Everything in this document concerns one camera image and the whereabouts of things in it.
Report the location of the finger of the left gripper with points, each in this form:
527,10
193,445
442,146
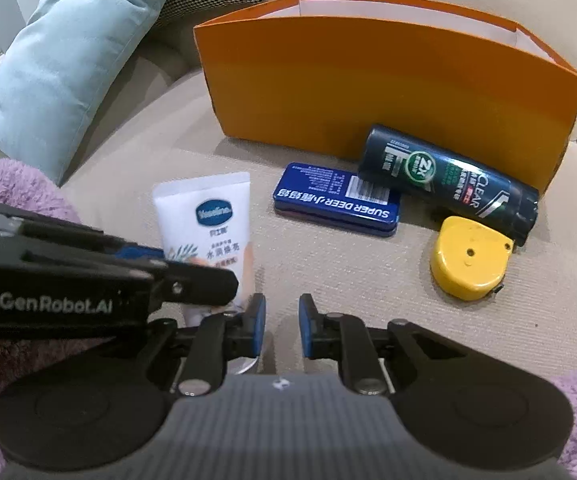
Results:
136,252
189,283

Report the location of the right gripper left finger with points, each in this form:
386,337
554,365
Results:
208,348

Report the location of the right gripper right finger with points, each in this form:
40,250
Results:
345,339

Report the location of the white Vaseline tube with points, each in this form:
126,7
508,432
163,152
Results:
206,221

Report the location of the blue tin case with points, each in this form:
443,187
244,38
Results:
335,197

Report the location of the yellow tape measure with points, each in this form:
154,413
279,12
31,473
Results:
469,260

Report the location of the light blue pillow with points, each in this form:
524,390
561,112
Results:
57,72

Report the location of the dark green shampoo bottle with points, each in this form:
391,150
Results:
392,159

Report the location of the orange paper bag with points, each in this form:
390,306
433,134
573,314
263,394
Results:
318,74

